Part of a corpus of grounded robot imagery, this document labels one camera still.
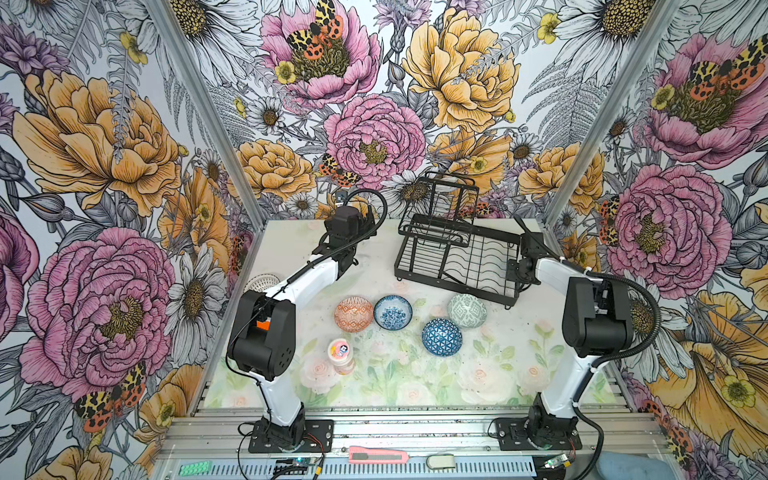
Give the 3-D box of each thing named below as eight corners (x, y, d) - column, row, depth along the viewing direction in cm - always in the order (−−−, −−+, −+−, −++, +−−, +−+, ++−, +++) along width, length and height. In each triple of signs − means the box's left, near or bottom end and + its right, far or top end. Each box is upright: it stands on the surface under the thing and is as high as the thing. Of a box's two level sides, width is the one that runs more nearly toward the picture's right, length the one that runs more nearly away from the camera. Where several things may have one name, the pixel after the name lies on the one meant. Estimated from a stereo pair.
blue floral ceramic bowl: (373, 329, 94) (373, 322, 91) (374, 301, 100) (374, 294, 97) (412, 329, 94) (413, 322, 91) (411, 301, 100) (411, 294, 97)
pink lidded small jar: (332, 375, 86) (325, 361, 77) (335, 354, 90) (329, 338, 81) (354, 375, 86) (350, 361, 77) (356, 354, 90) (352, 338, 81)
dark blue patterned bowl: (422, 356, 89) (424, 350, 85) (420, 325, 95) (421, 318, 92) (461, 356, 89) (464, 350, 85) (457, 325, 95) (459, 318, 92)
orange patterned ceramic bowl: (334, 332, 94) (332, 325, 90) (338, 304, 101) (336, 296, 97) (372, 332, 94) (371, 325, 90) (373, 304, 101) (373, 296, 97)
